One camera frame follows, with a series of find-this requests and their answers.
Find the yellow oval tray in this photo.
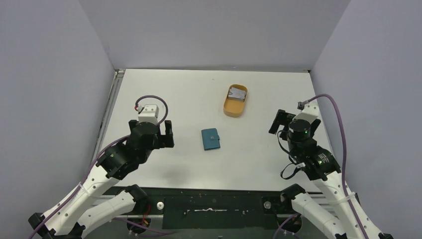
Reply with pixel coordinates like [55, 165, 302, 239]
[223, 84, 248, 118]

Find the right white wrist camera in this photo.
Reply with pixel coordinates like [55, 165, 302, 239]
[293, 102, 319, 123]

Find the aluminium frame rail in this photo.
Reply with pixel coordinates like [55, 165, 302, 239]
[91, 69, 126, 162]

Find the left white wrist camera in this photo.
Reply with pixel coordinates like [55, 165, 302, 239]
[138, 105, 159, 125]

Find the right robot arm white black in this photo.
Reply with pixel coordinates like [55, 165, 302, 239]
[269, 108, 392, 239]

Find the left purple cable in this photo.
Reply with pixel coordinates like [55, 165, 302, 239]
[28, 95, 169, 239]

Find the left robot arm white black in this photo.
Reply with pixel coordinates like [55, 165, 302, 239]
[28, 120, 174, 239]

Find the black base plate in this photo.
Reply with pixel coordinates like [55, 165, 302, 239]
[124, 187, 294, 230]

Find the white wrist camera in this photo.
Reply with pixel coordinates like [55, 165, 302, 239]
[138, 105, 159, 125]
[293, 102, 319, 123]

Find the purple cable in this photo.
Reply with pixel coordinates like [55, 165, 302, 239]
[297, 94, 370, 239]
[28, 95, 169, 239]

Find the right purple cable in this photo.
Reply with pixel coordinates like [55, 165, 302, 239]
[297, 94, 370, 239]

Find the blue leather card holder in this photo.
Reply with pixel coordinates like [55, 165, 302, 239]
[201, 128, 220, 151]

